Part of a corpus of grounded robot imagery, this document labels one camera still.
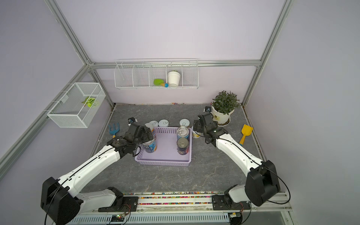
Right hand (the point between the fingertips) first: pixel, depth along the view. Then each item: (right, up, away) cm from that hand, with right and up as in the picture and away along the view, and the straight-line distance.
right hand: (202, 121), depth 85 cm
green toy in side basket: (-66, +12, -4) cm, 67 cm away
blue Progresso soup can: (-32, -16, +2) cm, 36 cm away
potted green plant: (+15, +10, +10) cm, 21 cm away
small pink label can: (-33, -1, +17) cm, 37 cm away
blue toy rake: (-65, -8, +19) cm, 68 cm away
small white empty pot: (-18, +29, +8) cm, 35 cm away
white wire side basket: (-78, +5, -4) cm, 78 cm away
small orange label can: (-11, -1, +17) cm, 20 cm away
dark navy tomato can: (-12, -14, 0) cm, 18 cm away
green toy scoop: (-30, +28, +15) cm, 43 cm away
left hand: (-35, -7, -4) cm, 36 cm away
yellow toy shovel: (+35, -7, +17) cm, 39 cm away
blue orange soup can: (-12, -7, +6) cm, 15 cm away
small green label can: (-26, -1, +17) cm, 31 cm away
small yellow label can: (-4, -9, +11) cm, 15 cm away
